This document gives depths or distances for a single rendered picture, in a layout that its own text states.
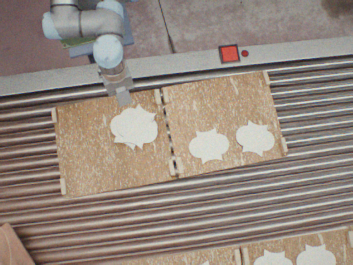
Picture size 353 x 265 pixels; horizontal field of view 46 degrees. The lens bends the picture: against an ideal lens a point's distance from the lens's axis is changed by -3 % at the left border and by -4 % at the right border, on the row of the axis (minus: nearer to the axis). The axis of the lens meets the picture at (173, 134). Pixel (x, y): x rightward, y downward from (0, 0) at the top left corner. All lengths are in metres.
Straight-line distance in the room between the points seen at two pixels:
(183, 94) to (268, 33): 1.36
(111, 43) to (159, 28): 1.70
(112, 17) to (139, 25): 1.65
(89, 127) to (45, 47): 1.32
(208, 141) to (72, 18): 0.68
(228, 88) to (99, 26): 0.66
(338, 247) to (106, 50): 1.06
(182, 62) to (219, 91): 0.19
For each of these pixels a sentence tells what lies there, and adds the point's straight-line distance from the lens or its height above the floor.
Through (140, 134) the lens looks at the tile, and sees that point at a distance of 1.53.
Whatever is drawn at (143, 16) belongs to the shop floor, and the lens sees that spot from 2.86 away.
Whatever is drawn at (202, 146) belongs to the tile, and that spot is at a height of 0.95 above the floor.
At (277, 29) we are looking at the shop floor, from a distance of 2.91.
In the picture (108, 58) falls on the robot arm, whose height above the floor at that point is 1.46.
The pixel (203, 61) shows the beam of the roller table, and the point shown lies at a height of 0.91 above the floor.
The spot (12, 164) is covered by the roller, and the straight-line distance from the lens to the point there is 1.67.
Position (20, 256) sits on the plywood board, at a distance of 1.50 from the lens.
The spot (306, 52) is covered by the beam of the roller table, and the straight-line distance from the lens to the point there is 1.82.
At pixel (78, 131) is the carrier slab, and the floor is 0.94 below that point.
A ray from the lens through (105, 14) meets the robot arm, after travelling 1.19.
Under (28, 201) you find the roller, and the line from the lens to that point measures 1.63.
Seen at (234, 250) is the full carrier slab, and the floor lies 0.96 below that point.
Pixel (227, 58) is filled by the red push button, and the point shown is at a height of 0.93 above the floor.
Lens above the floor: 2.46
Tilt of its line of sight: 75 degrees down
